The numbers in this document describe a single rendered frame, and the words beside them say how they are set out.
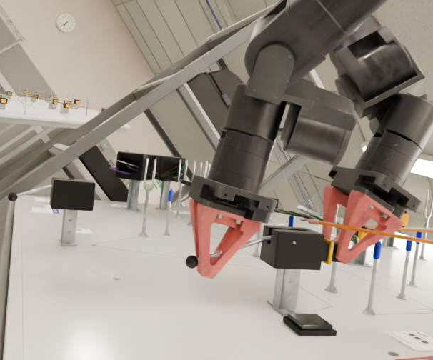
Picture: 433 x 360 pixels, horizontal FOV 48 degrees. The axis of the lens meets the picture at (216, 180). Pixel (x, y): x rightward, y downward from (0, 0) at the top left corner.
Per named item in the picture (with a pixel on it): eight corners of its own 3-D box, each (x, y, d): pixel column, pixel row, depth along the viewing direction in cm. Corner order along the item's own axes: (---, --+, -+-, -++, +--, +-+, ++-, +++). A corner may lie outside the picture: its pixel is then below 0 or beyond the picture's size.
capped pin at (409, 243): (409, 301, 64) (418, 236, 63) (397, 299, 64) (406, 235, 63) (405, 297, 65) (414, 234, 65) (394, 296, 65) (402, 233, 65)
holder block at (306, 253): (259, 258, 55) (263, 224, 55) (303, 261, 57) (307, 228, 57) (274, 268, 51) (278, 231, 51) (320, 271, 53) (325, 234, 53)
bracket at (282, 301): (266, 301, 56) (271, 259, 56) (284, 301, 57) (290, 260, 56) (282, 315, 52) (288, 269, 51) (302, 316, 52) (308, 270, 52)
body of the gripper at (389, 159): (361, 203, 62) (390, 154, 62) (416, 218, 52) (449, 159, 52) (324, 178, 60) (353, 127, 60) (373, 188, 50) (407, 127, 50)
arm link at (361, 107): (334, 73, 57) (400, 38, 57) (331, 106, 69) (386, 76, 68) (386, 160, 54) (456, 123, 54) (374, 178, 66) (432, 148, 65)
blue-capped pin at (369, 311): (359, 311, 57) (369, 238, 56) (370, 311, 57) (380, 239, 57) (366, 315, 55) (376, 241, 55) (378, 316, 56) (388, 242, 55)
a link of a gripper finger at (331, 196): (335, 261, 60) (372, 196, 61) (369, 278, 53) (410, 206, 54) (294, 236, 58) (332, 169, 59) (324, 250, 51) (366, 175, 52)
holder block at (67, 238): (3, 237, 74) (10, 173, 73) (86, 240, 78) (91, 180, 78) (3, 243, 70) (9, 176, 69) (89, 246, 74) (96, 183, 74)
